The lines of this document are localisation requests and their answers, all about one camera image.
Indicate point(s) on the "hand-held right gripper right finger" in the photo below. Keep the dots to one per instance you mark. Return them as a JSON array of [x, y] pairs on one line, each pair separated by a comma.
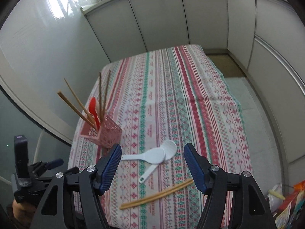
[[194, 169]]

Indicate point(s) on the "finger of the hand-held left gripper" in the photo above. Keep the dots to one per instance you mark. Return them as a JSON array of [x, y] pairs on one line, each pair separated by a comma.
[[54, 164]]

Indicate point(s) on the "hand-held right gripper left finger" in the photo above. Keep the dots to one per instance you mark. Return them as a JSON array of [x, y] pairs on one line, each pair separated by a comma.
[[110, 167]]

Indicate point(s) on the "wooden chopstick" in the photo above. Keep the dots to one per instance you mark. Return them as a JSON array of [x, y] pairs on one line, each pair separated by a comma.
[[143, 202], [175, 186], [76, 96], [100, 88], [71, 105], [107, 85]]

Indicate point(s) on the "white plastic spoon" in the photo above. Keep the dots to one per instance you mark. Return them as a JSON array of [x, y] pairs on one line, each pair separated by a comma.
[[170, 148]]

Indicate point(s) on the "pink perforated utensil basket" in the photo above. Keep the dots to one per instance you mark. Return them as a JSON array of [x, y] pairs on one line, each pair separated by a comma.
[[109, 133]]

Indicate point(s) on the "white rice paddle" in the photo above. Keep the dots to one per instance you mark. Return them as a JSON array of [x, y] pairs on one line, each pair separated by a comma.
[[152, 157]]

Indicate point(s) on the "red plastic spoon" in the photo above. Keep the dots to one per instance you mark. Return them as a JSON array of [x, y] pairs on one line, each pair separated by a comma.
[[93, 109]]

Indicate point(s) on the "person's left hand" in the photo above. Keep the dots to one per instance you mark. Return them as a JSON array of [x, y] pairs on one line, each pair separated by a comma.
[[22, 210]]

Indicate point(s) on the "striped patterned tablecloth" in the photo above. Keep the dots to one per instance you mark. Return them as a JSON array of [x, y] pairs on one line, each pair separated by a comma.
[[166, 95]]

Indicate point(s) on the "pile of snack packets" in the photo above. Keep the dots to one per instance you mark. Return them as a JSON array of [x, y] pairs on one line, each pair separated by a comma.
[[289, 205]]

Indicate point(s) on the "white kitchen base cabinets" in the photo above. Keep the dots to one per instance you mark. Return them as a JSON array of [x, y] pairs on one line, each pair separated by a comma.
[[166, 16]]

